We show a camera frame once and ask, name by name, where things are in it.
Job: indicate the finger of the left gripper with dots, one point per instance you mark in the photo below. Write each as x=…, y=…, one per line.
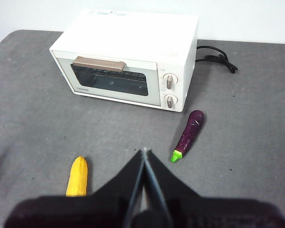
x=85, y=211
x=216, y=213

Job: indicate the beige oven knob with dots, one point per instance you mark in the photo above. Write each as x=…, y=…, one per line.
x=170, y=80
x=171, y=101

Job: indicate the cream white toaster oven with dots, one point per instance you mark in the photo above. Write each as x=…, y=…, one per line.
x=133, y=40

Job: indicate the yellow toy corn cob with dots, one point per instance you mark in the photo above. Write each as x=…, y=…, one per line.
x=78, y=178

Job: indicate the purple toy eggplant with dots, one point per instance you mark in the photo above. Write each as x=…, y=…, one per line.
x=190, y=133

